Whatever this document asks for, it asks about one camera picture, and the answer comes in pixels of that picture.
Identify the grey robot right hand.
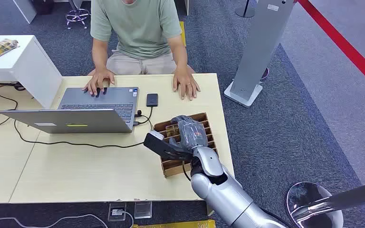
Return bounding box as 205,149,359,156
170,115,209,152

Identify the gold patterned card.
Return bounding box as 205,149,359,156
165,124,180,138

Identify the brown slotted card holder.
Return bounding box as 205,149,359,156
153,112,218,179

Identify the person's left hand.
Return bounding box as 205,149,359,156
172,70,202,101

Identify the person's hand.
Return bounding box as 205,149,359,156
82,69,116,97
172,70,202,101

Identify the person's right hand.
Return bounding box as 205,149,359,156
82,69,116,97

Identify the person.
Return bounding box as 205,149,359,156
82,0,202,101

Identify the empty floor socket box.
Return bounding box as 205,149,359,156
134,201,153,220

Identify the yellow patterned strip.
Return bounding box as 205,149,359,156
132,219,217,228

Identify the floor socket box with plug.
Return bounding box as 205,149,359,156
107,203,127,222

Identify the grey kiosk column white base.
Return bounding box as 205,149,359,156
223,0,297,108

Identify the grey open laptop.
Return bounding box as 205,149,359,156
0,87,140,134

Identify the black round stand base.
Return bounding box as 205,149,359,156
234,0,256,19

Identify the chrome stool base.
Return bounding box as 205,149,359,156
65,0,91,30

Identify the white cabinet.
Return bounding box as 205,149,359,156
0,35,63,109

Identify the red barrier belt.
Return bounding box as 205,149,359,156
297,0,365,96

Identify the white furniture panel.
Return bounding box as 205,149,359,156
11,0,38,25

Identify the clear packet with yellow contents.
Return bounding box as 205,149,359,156
0,38,19,59

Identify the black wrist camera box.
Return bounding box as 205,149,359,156
143,131,193,162

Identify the short black drive cable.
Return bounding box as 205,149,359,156
134,106,154,127

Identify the long black power cable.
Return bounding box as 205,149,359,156
0,94,145,149

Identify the white floor cable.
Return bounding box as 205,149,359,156
0,210,135,228

